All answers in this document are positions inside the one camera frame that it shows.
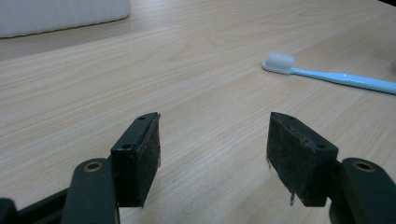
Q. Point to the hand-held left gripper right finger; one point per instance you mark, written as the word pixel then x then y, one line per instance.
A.
pixel 299 155

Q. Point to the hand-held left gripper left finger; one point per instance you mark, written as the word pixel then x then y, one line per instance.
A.
pixel 134 161

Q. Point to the blue toothbrush with white bristles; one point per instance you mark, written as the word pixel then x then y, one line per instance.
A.
pixel 336 77

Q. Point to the white container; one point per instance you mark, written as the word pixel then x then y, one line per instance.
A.
pixel 59 14

